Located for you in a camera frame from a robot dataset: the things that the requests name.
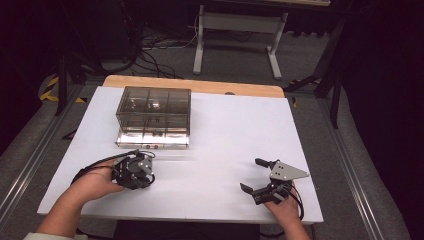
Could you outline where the person's dark clothing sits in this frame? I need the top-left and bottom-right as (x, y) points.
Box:
(112, 219), (262, 240)

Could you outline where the smoky clear drawer organizer case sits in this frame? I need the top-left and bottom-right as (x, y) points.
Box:
(115, 85), (192, 138)

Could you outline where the person's left hand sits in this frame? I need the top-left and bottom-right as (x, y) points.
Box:
(68, 165), (126, 204)

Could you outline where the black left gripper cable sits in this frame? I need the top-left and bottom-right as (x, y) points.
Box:
(70, 149), (141, 186)

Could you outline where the black metal stand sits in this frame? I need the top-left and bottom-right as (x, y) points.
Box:
(53, 0), (104, 118)
(283, 13), (346, 130)

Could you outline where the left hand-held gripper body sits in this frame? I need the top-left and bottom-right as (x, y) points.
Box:
(111, 149), (157, 191)

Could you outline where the aluminium floor rail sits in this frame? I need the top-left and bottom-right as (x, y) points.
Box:
(0, 84), (86, 231)
(316, 98), (386, 240)

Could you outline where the yellow black floor tape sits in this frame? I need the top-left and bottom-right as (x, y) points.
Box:
(39, 75), (87, 104)

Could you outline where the white metal desk frame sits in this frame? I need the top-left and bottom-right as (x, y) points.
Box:
(192, 4), (290, 81)

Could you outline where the person's white sleeve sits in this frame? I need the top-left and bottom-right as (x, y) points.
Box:
(22, 231), (88, 240)

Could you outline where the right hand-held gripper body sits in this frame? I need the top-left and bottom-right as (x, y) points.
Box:
(252, 159), (311, 205)

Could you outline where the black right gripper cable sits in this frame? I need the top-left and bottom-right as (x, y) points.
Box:
(290, 185), (306, 222)

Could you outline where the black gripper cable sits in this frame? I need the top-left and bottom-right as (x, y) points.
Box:
(70, 149), (141, 186)
(290, 185), (306, 222)

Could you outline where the bundle of black floor cables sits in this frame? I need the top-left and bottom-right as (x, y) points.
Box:
(131, 19), (201, 80)

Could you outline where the white board table cover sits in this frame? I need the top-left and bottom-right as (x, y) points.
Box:
(37, 85), (325, 225)

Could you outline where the person's right hand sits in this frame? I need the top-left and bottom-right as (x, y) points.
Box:
(264, 182), (302, 224)

